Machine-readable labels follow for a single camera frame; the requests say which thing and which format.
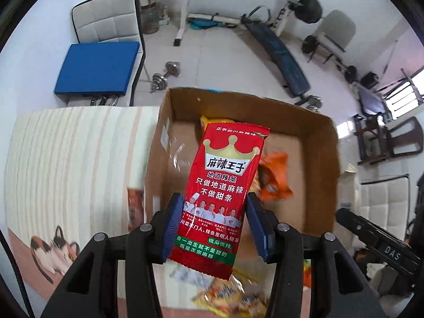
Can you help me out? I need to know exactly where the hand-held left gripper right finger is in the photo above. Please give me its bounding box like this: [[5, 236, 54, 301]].
[[246, 192, 386, 318]]

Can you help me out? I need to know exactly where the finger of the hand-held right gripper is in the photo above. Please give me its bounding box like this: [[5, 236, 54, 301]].
[[335, 208, 409, 250]]

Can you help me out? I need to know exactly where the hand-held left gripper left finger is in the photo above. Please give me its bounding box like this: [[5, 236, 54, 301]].
[[40, 193, 184, 318]]

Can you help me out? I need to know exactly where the red crown-print snack packet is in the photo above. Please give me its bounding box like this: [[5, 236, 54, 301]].
[[167, 121, 270, 280]]

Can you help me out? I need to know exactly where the brown cardboard box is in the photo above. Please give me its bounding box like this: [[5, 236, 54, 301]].
[[144, 87, 342, 239]]

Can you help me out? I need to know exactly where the white quilted chair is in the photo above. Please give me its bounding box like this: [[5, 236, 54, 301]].
[[338, 172, 411, 236], [71, 0, 149, 107]]

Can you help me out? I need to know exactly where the dark brown snack packet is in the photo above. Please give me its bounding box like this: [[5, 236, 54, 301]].
[[127, 187, 144, 231]]

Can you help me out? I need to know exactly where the white newsprint snack packet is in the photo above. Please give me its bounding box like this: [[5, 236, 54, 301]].
[[169, 267, 216, 287]]

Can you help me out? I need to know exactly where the orange snack packet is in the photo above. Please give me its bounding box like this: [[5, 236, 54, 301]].
[[258, 152, 294, 201]]

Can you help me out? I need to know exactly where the large yellow chips packet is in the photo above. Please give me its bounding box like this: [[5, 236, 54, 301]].
[[192, 276, 269, 318]]

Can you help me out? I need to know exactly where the dark wooden chair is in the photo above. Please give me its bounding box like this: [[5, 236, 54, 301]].
[[353, 114, 424, 166]]

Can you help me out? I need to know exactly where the striped cat-print tablecloth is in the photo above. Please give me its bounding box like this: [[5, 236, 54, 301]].
[[5, 106, 312, 318]]

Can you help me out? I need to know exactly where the yellow white-label snack packet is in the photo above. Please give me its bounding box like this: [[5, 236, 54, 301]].
[[199, 115, 236, 133]]

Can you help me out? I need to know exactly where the dark treadmill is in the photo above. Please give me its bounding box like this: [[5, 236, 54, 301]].
[[356, 83, 391, 115]]

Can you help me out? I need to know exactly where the black speaker box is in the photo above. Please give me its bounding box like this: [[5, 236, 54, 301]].
[[360, 72, 380, 89]]

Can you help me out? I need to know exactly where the dark blue sit-up bench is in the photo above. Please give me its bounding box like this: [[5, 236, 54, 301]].
[[243, 5, 322, 107]]

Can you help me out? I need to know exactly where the blue seat cushion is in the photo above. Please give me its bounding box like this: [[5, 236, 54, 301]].
[[54, 41, 140, 97]]

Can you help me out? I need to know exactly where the short barbell with black plates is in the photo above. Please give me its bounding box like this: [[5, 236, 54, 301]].
[[301, 35, 358, 83]]

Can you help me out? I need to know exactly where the grey chair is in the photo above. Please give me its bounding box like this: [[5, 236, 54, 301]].
[[313, 10, 356, 63]]

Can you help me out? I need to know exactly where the teal mat under rack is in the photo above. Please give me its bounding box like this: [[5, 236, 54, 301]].
[[189, 18, 216, 30]]

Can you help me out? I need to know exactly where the glass jar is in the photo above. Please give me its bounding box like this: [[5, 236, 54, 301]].
[[141, 2, 161, 34]]

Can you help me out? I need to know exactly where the white barbell rack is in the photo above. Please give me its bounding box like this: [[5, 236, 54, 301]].
[[174, 0, 315, 47]]

